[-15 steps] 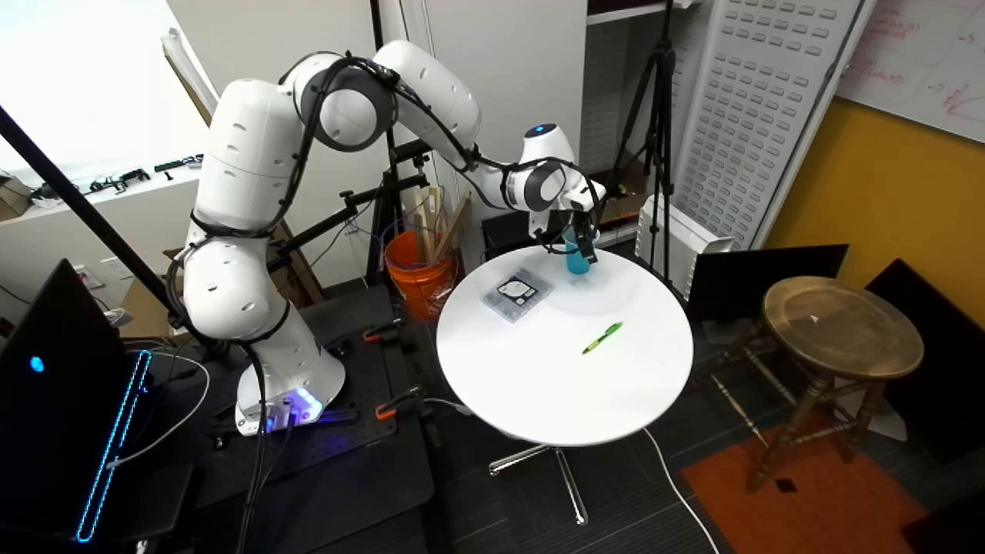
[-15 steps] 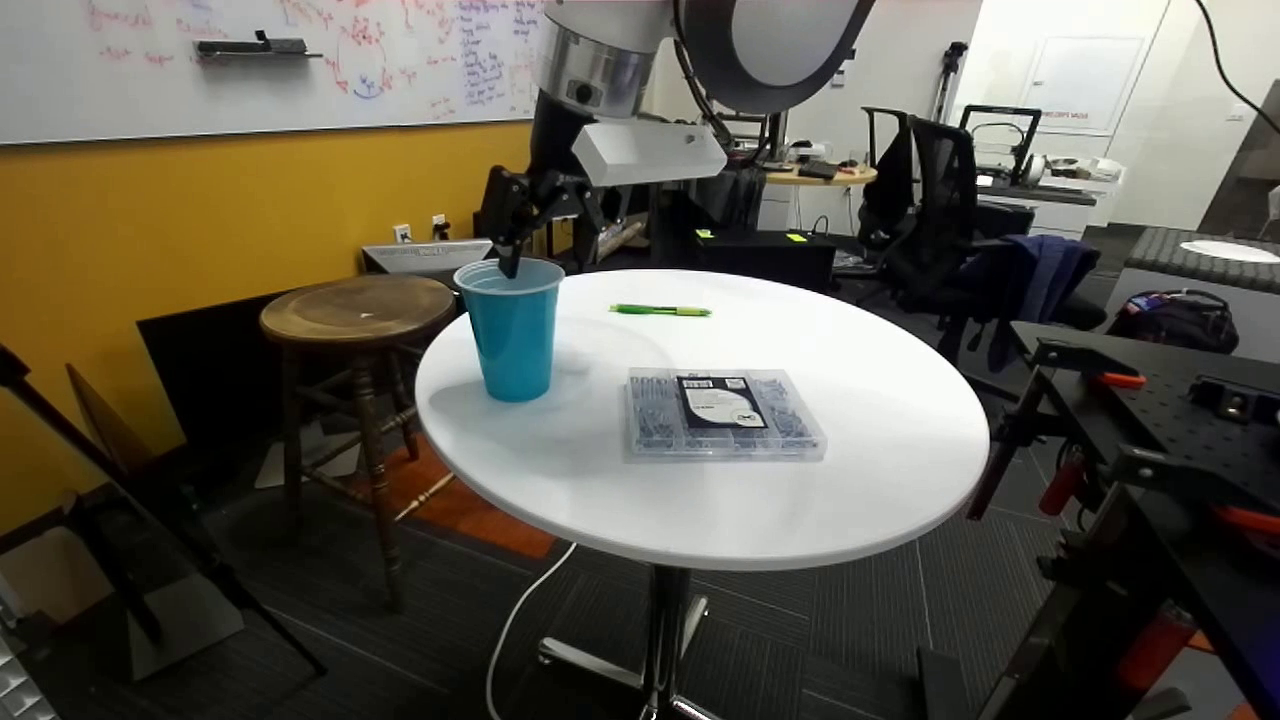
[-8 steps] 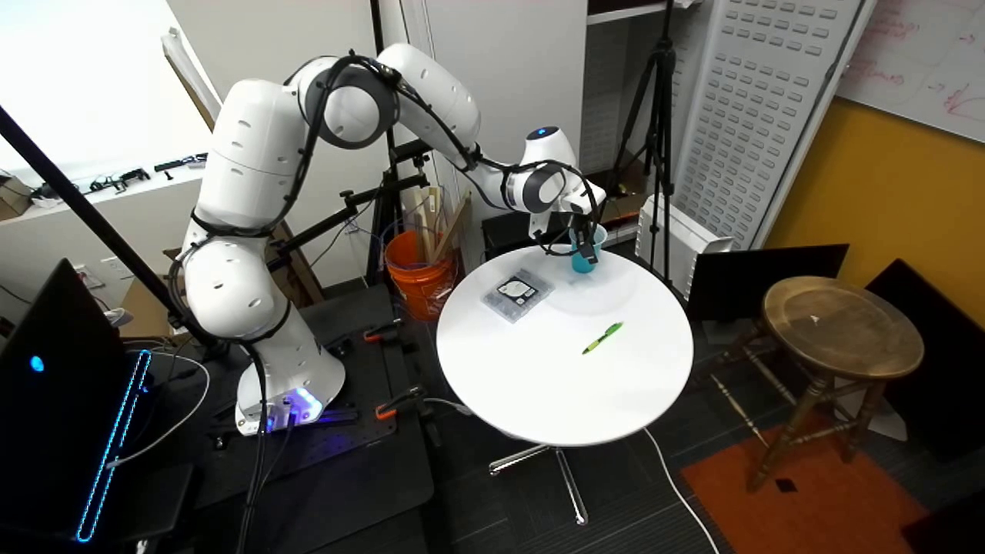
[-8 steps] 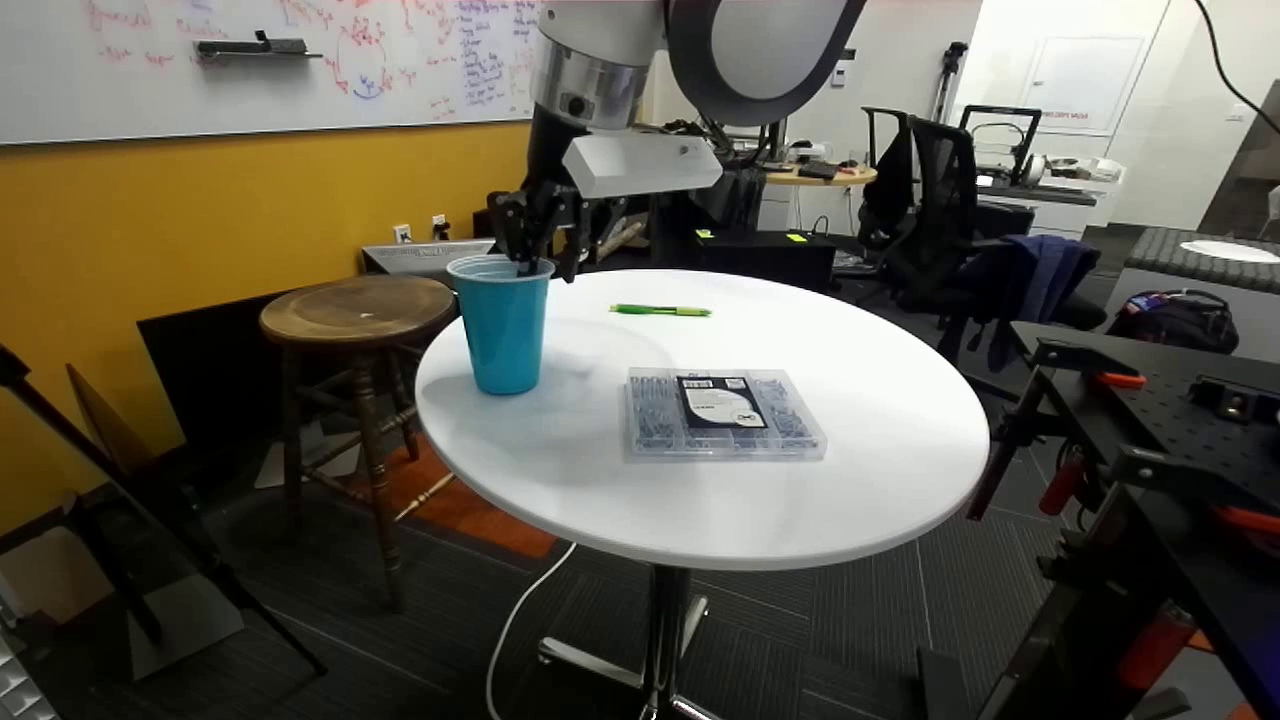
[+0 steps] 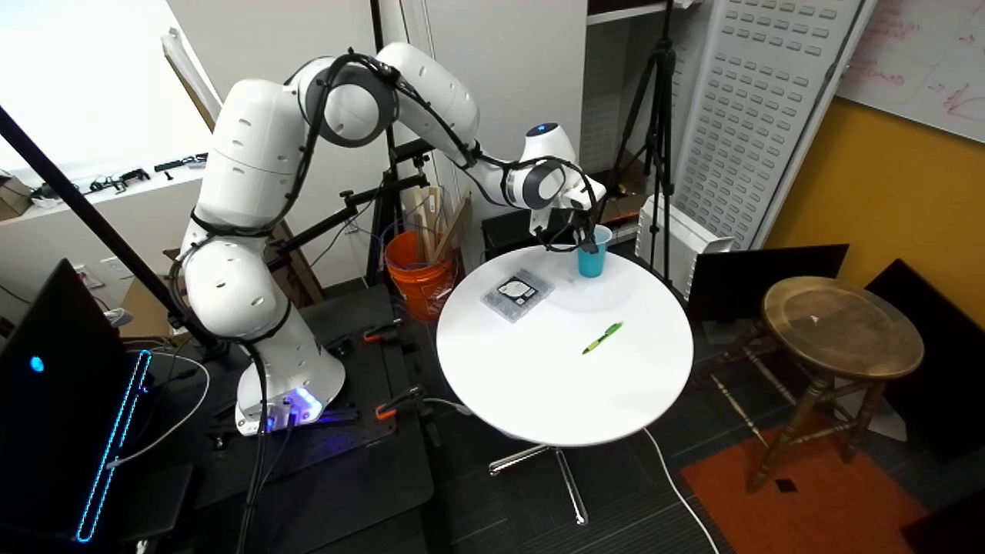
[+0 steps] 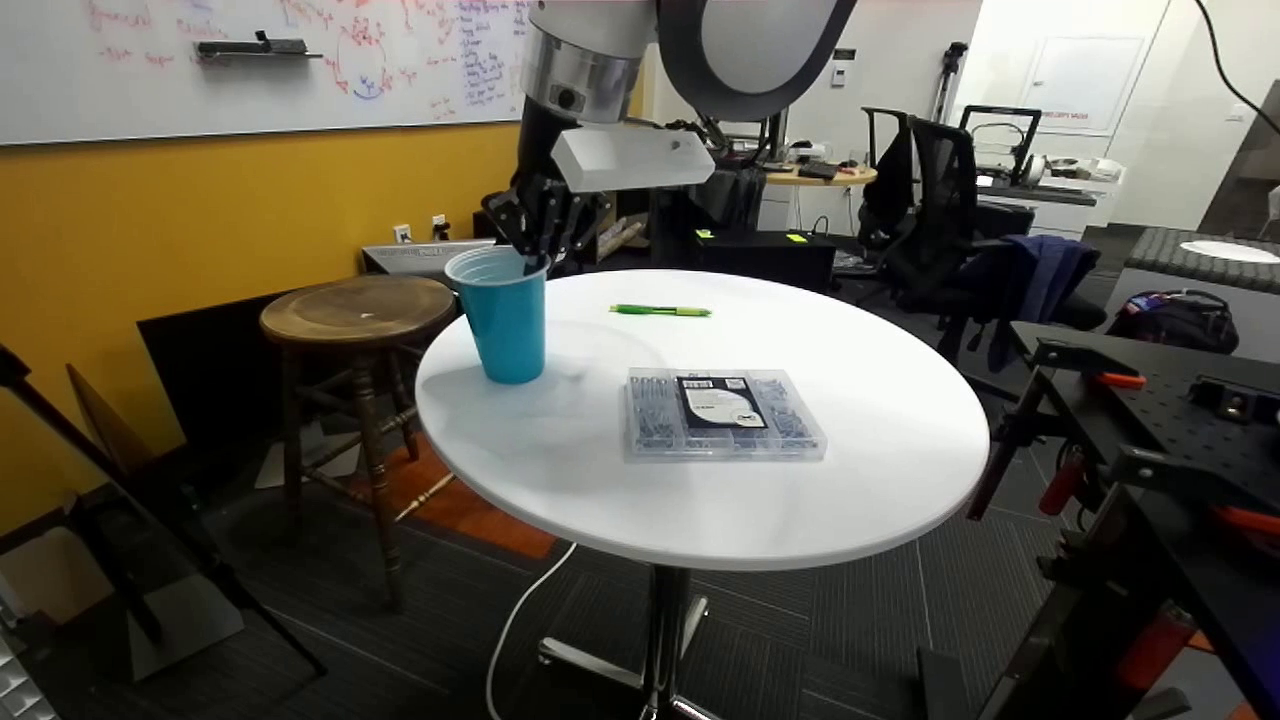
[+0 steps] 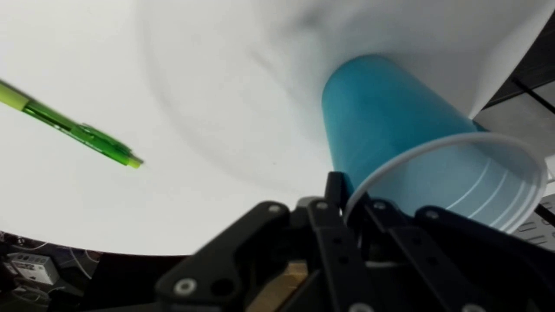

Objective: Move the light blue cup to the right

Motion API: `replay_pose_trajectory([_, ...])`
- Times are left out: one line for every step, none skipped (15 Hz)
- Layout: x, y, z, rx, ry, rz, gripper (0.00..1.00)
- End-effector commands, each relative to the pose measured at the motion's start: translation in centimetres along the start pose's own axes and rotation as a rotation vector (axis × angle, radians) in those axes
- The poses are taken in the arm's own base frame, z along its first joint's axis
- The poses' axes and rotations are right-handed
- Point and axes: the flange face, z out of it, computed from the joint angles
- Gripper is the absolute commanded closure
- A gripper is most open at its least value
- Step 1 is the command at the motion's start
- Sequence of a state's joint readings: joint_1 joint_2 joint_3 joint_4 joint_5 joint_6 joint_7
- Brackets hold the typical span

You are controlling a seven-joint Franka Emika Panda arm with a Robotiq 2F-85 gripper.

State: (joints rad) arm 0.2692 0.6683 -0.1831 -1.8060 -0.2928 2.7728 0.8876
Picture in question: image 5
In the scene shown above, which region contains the white desk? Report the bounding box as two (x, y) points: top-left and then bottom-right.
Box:
(0, 151), (211, 318)

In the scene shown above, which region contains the thin white cable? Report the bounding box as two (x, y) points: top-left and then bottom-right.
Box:
(107, 350), (214, 472)

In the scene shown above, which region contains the orange rug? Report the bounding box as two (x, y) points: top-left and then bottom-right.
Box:
(673, 434), (932, 554)

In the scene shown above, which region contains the orange black clamp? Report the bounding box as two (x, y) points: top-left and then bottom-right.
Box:
(373, 380), (429, 423)
(357, 315), (408, 347)

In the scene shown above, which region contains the black diagonal pole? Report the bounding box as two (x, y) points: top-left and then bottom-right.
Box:
(0, 103), (226, 363)

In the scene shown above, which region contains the wooden stick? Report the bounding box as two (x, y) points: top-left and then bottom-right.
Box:
(433, 193), (473, 265)
(408, 181), (441, 265)

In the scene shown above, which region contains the orange bucket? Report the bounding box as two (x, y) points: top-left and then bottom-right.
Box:
(381, 227), (463, 327)

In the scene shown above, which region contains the tall black tripod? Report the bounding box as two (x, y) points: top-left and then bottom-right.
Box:
(608, 0), (686, 284)

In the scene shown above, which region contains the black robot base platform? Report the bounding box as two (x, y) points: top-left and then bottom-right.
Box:
(192, 291), (445, 554)

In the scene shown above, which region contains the black computer with blue light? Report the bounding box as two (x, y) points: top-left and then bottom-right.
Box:
(0, 256), (159, 546)

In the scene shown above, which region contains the white floor cable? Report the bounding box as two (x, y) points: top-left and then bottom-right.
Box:
(641, 423), (725, 554)

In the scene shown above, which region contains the whiteboard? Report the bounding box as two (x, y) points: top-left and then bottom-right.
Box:
(833, 0), (985, 147)

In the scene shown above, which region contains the round brass stool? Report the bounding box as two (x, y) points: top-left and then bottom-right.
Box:
(743, 275), (931, 495)

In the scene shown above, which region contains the green pen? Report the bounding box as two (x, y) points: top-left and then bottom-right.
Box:
(578, 320), (629, 360)

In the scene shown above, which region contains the light blue plastic cup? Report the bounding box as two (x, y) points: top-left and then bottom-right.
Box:
(575, 222), (616, 281)

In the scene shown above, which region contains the black camera stand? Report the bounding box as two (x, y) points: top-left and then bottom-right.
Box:
(270, 131), (436, 309)

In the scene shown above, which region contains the chrome table base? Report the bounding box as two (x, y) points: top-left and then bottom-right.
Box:
(486, 439), (595, 530)

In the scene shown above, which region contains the large black flat panel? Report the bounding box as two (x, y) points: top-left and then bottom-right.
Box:
(862, 256), (985, 468)

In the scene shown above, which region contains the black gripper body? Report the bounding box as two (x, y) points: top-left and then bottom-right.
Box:
(540, 198), (608, 256)

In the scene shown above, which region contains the white perforated panel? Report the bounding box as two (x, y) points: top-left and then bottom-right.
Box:
(671, 0), (878, 256)

